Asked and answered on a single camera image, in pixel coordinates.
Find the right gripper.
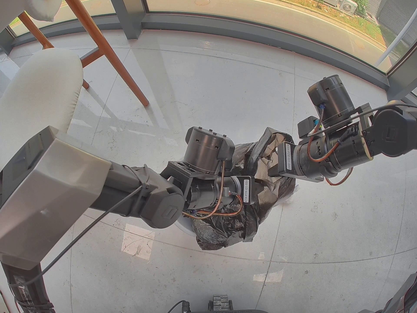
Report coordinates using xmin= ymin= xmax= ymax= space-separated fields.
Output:
xmin=277 ymin=132 xmax=341 ymax=183

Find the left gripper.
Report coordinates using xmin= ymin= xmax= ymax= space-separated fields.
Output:
xmin=213 ymin=175 xmax=252 ymax=213

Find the black plastic bag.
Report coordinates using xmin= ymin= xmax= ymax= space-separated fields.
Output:
xmin=192 ymin=127 xmax=298 ymax=252

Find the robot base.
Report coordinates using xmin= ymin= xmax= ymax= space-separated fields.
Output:
xmin=195 ymin=294 xmax=269 ymax=313

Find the window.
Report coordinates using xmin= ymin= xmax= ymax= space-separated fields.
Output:
xmin=0 ymin=0 xmax=417 ymax=110

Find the wooden chair with white cushions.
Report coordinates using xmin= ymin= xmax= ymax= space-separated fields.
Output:
xmin=0 ymin=0 xmax=150 ymax=172

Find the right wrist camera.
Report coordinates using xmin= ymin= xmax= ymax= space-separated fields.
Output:
xmin=298 ymin=116 xmax=321 ymax=140

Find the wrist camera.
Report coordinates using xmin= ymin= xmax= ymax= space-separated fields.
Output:
xmin=215 ymin=135 xmax=236 ymax=162
xmin=298 ymin=116 xmax=321 ymax=140

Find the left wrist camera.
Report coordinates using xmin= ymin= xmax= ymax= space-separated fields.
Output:
xmin=215 ymin=135 xmax=236 ymax=162

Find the black cable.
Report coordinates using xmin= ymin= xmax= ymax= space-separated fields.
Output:
xmin=168 ymin=300 xmax=191 ymax=313
xmin=7 ymin=175 xmax=150 ymax=288

